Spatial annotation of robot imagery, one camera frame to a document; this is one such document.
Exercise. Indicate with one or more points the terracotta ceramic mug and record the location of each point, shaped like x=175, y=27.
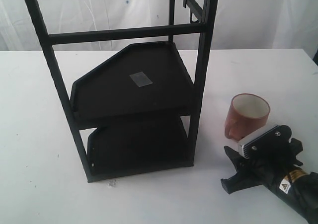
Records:
x=247, y=113

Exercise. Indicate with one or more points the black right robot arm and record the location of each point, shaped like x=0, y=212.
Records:
x=303, y=197

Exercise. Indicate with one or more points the black metal shelf rack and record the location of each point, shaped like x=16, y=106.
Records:
x=120, y=129

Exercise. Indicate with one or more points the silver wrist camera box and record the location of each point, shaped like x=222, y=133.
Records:
x=269, y=139

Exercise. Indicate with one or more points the grey tape patch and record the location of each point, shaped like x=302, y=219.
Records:
x=140, y=79

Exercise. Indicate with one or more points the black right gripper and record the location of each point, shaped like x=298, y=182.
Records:
x=277, y=170

